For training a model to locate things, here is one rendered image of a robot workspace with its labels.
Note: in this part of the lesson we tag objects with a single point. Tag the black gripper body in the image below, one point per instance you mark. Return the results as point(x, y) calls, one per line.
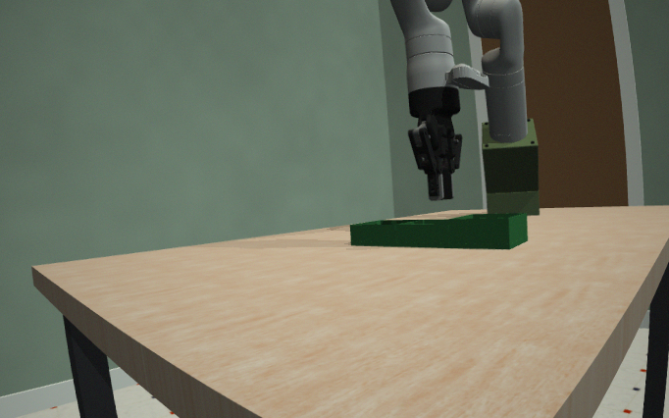
point(436, 106)

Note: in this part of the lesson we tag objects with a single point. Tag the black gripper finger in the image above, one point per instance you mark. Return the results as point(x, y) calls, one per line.
point(454, 142)
point(421, 145)

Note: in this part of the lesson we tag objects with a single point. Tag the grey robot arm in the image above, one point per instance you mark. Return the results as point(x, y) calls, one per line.
point(430, 60)

